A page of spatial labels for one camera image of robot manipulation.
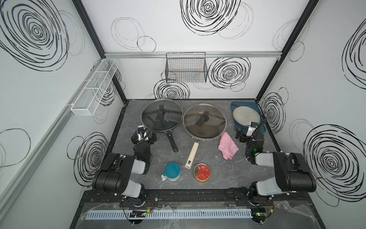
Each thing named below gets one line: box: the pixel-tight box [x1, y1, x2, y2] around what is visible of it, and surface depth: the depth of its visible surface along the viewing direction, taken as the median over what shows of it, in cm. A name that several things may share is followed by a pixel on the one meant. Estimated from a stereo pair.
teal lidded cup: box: [161, 162, 181, 182], surface depth 77 cm
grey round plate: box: [232, 105, 261, 126], surface depth 113 cm
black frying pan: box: [140, 98, 184, 153], surface depth 104 cm
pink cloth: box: [217, 131, 240, 160], surface depth 93 cm
